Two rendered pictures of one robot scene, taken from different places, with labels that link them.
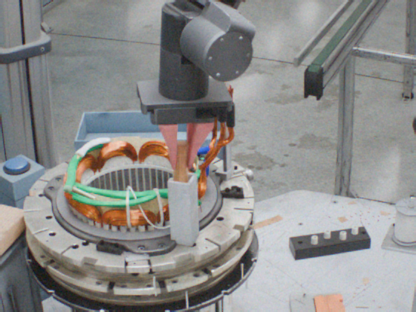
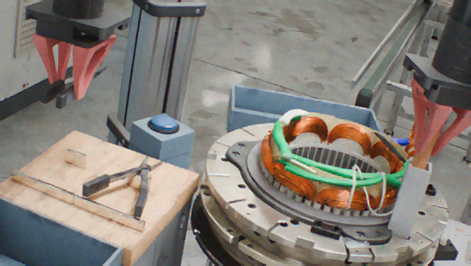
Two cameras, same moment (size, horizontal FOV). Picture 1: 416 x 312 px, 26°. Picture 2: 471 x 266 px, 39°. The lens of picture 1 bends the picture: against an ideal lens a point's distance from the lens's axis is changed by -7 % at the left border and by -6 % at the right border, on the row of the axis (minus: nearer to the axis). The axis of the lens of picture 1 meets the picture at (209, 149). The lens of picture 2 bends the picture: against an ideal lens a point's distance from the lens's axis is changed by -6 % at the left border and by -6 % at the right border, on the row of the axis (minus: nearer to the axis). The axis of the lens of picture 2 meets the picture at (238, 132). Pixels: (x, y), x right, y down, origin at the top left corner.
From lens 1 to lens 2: 0.51 m
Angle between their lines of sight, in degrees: 7
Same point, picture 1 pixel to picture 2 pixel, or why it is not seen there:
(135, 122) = (283, 104)
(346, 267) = not seen: outside the picture
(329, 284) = not seen: outside the picture
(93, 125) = (240, 99)
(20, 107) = (160, 66)
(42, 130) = (175, 94)
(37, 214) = (226, 180)
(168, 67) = (459, 43)
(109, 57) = not seen: hidden behind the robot
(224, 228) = (430, 224)
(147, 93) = (425, 67)
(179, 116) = (457, 98)
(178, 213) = (407, 202)
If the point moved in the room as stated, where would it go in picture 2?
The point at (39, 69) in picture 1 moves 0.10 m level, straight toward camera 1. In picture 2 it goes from (188, 31) to (199, 52)
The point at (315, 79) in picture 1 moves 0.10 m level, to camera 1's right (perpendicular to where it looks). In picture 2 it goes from (366, 102) to (395, 107)
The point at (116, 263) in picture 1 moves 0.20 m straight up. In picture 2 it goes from (336, 248) to (388, 79)
